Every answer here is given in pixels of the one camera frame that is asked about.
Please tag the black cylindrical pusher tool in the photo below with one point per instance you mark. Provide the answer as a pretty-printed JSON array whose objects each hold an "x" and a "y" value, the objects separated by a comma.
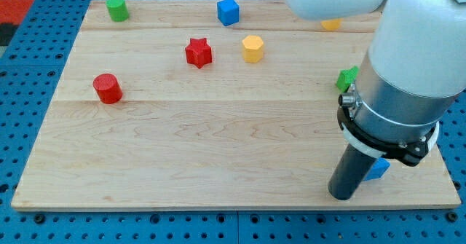
[{"x": 352, "y": 168}]

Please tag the blue triangle block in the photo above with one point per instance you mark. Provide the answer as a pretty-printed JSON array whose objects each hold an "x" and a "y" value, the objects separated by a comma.
[{"x": 378, "y": 169}]

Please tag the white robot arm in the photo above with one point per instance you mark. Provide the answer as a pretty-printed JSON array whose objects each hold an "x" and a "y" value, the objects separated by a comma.
[{"x": 412, "y": 72}]

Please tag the yellow block behind arm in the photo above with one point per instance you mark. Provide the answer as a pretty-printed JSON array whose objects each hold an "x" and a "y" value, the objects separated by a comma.
[{"x": 331, "y": 25}]

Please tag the green star block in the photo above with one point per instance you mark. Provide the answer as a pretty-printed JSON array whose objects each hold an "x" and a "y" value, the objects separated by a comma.
[{"x": 346, "y": 78}]

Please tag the yellow hexagon block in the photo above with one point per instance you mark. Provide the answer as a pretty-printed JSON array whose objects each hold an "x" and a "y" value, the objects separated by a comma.
[{"x": 252, "y": 49}]

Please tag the red star block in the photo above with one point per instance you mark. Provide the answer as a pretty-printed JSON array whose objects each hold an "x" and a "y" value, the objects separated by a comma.
[{"x": 198, "y": 52}]

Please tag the wooden board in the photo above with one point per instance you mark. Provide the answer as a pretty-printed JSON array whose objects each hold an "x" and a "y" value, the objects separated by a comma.
[{"x": 229, "y": 136}]

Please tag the blue cube block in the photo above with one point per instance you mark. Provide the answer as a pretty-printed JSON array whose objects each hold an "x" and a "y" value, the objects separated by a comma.
[{"x": 228, "y": 12}]

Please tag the red cylinder block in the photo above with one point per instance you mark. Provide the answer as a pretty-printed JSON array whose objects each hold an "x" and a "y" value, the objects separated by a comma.
[{"x": 107, "y": 88}]

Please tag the green cylinder block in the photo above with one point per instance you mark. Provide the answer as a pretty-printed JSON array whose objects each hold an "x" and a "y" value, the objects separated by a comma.
[{"x": 117, "y": 10}]

